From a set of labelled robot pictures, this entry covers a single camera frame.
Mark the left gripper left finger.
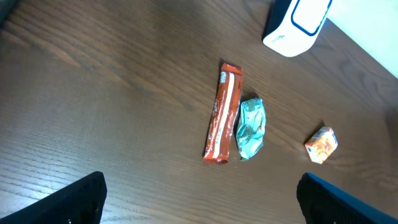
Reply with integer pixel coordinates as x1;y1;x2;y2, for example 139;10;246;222
1;171;107;224

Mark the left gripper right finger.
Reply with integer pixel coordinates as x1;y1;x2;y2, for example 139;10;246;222
297;172;397;224

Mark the small orange carton box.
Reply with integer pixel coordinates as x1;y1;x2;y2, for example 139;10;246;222
304;126;338;164

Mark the teal snack wrapper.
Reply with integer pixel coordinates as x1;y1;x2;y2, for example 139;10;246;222
236;98;266;161

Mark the orange brown snack bar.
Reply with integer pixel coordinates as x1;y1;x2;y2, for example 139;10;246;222
203;62;243;164

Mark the white barcode scanner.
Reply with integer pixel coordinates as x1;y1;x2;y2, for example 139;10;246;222
262;0;333;57

